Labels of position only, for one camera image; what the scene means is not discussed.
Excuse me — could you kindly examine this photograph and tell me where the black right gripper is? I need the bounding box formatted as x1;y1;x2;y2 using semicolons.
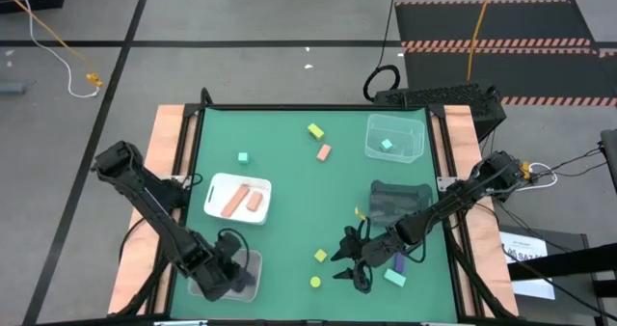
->
330;228;412;282

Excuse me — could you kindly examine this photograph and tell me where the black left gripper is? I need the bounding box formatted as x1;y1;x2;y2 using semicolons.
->
214;231;258;291

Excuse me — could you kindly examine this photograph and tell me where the long pink block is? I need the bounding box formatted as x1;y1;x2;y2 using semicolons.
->
220;184;251;219

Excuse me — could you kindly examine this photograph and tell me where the clear plastic bin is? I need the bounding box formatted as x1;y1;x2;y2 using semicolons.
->
364;113;426;165
187;247;264;304

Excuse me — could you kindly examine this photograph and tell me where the teal rectangular block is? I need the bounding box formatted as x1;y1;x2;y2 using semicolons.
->
383;267;408;288

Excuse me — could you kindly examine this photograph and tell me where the dark grey translucent bin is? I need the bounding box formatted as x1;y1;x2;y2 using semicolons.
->
368;179;435;227

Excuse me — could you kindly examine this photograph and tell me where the white plastic bin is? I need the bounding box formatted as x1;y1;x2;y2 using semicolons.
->
202;172;273;227

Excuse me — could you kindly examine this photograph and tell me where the light wooden side board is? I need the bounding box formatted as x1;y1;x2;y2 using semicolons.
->
108;104;199;316
431;104;520;317

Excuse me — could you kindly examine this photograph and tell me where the white paper sign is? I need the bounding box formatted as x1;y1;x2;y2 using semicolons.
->
498;231;557;301

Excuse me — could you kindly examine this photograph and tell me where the black computer tower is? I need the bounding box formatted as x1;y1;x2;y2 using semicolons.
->
373;83;508;142

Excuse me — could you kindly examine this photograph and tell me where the black side cart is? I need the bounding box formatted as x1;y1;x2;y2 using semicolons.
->
498;224;617;326

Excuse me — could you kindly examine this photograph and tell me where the black hazard-striped floor mat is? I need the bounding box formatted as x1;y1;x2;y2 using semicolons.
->
403;48;617;108
393;0;595;50

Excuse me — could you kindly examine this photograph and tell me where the black table frame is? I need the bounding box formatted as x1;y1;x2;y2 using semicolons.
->
166;87;483;326

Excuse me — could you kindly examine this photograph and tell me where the black hanging cable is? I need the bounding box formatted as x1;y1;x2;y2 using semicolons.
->
362;0;402;103

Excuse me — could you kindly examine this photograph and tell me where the yellow hanging cable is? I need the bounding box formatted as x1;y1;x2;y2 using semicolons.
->
466;0;498;83

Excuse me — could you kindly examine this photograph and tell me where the white floor cable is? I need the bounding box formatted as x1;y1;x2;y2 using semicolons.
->
13;0;101;99

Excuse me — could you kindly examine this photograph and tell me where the orange floor cable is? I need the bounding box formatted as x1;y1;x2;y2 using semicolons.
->
0;0;105;88

